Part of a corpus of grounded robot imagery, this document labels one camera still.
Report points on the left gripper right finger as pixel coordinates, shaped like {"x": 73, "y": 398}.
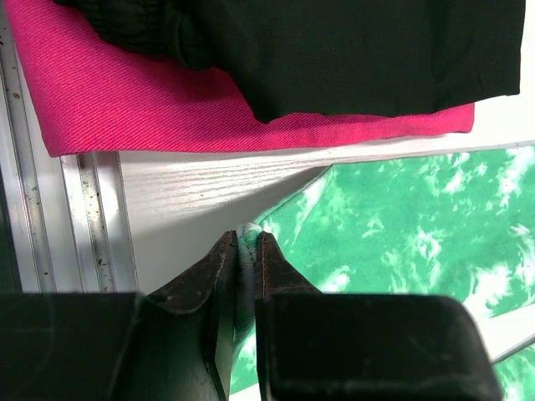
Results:
{"x": 317, "y": 346}

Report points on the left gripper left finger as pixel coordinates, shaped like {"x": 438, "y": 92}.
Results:
{"x": 173, "y": 344}

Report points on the green tie-dye trousers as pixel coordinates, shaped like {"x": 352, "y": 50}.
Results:
{"x": 460, "y": 224}

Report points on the pink folded trousers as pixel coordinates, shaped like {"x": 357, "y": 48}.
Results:
{"x": 92, "y": 96}

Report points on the black folded trousers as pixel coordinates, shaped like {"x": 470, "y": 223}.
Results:
{"x": 385, "y": 58}

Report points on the aluminium rail frame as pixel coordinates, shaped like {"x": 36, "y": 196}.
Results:
{"x": 68, "y": 214}

